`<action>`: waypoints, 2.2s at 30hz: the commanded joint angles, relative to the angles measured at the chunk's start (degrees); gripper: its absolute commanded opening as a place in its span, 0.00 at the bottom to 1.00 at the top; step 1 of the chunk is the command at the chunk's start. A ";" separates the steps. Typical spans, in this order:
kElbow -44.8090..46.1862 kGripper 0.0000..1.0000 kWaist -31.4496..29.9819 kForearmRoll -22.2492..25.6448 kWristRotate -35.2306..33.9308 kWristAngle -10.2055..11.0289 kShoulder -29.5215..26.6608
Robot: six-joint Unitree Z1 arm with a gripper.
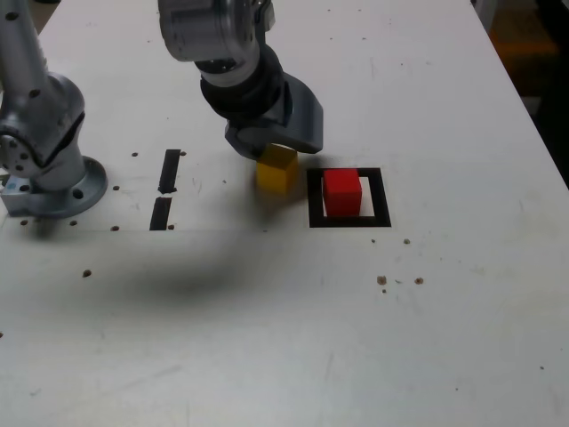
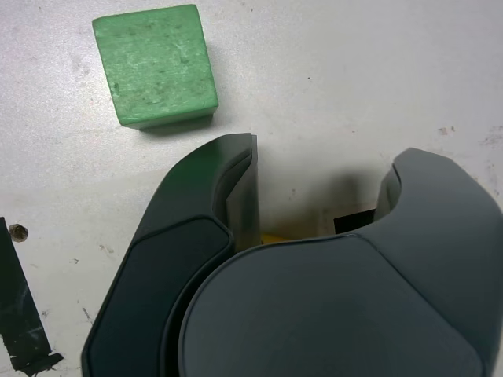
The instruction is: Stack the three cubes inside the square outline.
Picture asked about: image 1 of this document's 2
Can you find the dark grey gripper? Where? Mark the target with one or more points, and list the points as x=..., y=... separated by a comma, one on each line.
x=266, y=122

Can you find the yellow cube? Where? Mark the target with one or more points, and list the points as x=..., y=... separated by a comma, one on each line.
x=275, y=175

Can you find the red cube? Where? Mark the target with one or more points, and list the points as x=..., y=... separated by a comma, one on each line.
x=341, y=193

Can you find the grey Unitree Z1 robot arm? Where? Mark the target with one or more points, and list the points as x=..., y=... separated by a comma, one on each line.
x=44, y=111

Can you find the black tape square outline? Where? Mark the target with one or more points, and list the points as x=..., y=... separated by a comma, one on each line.
x=315, y=220

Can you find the black tape strip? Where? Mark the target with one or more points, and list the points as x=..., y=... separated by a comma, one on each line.
x=161, y=213

